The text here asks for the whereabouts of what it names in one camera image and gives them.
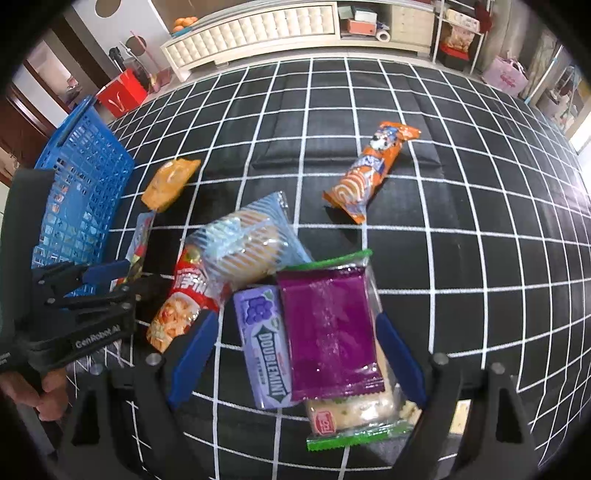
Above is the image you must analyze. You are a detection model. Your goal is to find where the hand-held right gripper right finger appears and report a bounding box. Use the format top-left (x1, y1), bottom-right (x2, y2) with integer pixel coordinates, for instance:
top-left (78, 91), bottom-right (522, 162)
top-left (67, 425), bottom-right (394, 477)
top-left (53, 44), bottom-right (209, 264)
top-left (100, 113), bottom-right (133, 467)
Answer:
top-left (375, 313), bottom-right (541, 480)

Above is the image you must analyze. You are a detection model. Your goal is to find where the pink gift bag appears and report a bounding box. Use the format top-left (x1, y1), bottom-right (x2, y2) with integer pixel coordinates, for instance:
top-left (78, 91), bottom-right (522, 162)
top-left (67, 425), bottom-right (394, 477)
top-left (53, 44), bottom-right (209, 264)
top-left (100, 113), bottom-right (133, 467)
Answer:
top-left (481, 55), bottom-right (529, 97)

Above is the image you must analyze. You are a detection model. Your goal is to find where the red paper bag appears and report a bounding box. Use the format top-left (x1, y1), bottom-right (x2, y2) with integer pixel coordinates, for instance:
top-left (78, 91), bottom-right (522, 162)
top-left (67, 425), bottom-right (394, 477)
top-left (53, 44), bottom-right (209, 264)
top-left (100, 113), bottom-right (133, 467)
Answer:
top-left (96, 71), bottom-right (149, 119)

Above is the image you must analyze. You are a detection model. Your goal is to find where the purple chewing gum box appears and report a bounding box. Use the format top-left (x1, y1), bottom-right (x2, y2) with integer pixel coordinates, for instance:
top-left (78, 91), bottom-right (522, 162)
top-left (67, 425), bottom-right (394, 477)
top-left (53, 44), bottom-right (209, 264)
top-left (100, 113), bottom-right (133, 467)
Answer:
top-left (232, 285), bottom-right (301, 410)

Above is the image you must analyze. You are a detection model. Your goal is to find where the white tufted tv cabinet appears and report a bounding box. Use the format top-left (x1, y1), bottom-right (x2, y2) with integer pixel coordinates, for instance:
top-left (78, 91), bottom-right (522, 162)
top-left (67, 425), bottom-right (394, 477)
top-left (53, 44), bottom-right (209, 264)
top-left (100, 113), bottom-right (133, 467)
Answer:
top-left (161, 0), bottom-right (435, 84)

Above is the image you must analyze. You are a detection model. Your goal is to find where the person's left hand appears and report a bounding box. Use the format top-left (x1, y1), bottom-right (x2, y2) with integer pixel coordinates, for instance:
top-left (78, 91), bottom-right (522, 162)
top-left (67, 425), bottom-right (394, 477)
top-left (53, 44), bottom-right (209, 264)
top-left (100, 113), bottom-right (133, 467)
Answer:
top-left (0, 368), bottom-right (71, 422)

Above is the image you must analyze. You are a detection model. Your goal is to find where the yellow orange snack packet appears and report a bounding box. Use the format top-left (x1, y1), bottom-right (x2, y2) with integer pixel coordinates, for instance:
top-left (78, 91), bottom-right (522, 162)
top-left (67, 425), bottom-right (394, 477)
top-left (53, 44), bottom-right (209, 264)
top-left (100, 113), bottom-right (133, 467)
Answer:
top-left (141, 158), bottom-right (202, 213)

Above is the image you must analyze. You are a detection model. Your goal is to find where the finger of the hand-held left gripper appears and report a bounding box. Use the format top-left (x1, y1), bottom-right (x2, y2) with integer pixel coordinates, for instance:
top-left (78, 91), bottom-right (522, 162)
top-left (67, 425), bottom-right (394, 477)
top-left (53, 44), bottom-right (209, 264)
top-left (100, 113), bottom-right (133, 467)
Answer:
top-left (32, 259), bottom-right (133, 297)
top-left (46, 274), bottom-right (161, 325)

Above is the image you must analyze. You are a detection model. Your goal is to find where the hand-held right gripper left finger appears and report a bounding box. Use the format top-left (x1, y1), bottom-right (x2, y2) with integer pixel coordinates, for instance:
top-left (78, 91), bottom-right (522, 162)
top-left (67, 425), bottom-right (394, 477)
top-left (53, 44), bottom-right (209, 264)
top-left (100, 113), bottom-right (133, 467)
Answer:
top-left (58, 311), bottom-right (220, 480)

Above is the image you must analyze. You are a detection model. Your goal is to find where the clear green-edged cracker packet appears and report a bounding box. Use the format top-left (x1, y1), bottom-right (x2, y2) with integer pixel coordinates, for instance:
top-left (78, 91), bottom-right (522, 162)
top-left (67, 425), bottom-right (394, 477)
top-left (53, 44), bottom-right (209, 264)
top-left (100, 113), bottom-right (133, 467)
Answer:
top-left (281, 249), bottom-right (416, 452)

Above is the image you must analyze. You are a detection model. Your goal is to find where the light blue cookie packet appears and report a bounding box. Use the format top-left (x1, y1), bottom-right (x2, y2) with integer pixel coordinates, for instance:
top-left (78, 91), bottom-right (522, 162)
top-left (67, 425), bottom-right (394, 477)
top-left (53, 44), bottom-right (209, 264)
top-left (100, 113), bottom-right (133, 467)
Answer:
top-left (185, 191), bottom-right (315, 284)

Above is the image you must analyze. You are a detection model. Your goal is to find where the small red blue snack packet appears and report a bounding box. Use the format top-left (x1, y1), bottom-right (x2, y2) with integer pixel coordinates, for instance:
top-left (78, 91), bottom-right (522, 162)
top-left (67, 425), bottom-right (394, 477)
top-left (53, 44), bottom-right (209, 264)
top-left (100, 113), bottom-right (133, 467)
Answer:
top-left (117, 211), bottom-right (156, 288)

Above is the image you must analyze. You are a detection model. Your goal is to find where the black white-grid mat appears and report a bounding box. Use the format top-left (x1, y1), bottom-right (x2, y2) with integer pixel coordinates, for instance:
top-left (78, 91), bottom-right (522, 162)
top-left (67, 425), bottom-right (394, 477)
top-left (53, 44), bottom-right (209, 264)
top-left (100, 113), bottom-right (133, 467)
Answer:
top-left (65, 55), bottom-right (591, 480)

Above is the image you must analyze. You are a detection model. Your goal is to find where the orange swiss roll packet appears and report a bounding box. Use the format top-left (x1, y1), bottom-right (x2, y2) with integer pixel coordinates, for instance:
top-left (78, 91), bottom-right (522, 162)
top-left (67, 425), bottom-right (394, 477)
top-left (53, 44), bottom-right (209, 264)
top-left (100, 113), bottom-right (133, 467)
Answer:
top-left (322, 121), bottom-right (422, 224)

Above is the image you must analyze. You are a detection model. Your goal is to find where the brown wooden door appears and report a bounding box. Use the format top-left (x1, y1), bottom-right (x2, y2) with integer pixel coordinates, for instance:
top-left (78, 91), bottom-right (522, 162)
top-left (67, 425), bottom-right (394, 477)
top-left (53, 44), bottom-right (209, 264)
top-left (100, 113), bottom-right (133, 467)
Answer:
top-left (0, 80), bottom-right (63, 188)

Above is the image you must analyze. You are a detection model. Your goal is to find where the blue plastic basket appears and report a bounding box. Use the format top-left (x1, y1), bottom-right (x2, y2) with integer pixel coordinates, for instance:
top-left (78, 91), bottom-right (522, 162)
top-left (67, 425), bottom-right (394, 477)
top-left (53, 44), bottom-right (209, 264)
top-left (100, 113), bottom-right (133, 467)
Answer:
top-left (33, 96), bottom-right (136, 297)

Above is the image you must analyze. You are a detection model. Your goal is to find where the purple snack packet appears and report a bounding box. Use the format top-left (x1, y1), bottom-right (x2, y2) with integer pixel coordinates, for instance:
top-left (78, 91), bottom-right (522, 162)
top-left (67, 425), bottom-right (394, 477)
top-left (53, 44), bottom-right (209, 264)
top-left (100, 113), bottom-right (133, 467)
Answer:
top-left (276, 266), bottom-right (386, 402)

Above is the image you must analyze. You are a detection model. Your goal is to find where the white metal rack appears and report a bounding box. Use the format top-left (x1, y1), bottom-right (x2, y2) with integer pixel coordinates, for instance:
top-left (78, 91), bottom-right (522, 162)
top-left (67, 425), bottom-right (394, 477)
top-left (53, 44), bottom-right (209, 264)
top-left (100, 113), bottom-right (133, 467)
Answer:
top-left (431, 0), bottom-right (491, 78)

